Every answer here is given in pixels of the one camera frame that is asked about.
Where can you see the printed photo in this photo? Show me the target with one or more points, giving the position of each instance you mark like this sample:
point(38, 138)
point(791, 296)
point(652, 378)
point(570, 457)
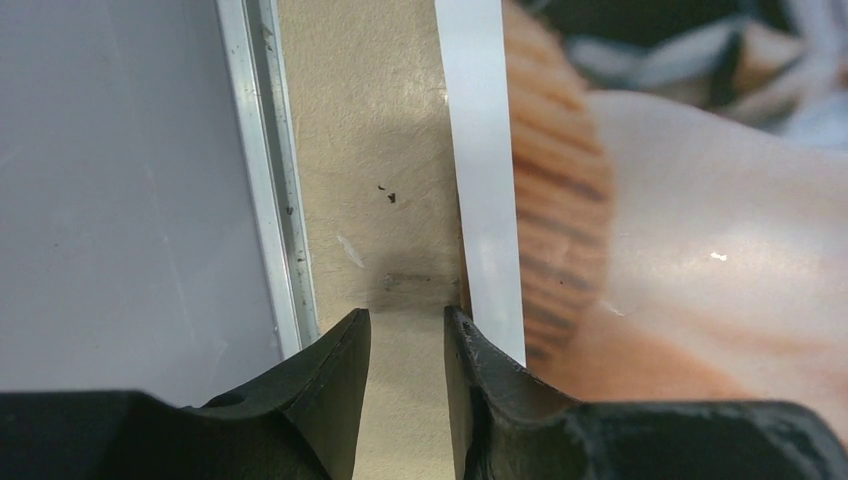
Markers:
point(625, 247)

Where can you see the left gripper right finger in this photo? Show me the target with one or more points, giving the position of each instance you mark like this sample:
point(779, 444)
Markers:
point(506, 423)

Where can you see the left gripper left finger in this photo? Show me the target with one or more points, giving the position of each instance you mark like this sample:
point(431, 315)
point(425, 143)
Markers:
point(298, 420)

